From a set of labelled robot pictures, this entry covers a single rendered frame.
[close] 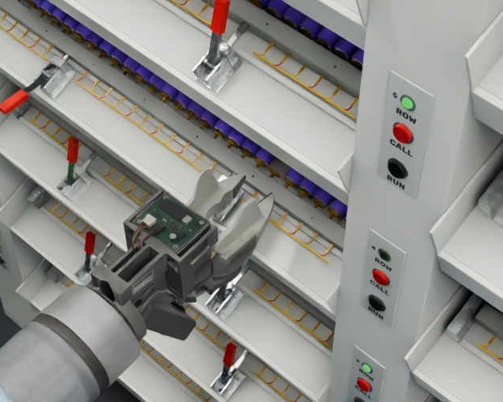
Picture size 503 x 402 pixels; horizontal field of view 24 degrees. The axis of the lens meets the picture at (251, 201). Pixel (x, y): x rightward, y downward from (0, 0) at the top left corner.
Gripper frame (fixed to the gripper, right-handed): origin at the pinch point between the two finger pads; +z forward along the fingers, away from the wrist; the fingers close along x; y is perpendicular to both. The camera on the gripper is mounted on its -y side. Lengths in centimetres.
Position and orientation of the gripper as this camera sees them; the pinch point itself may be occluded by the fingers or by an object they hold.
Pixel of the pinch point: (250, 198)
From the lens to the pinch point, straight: 116.9
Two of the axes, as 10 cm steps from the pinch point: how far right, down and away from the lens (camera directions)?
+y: -0.1, -6.2, -7.9
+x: -7.7, -5.0, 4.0
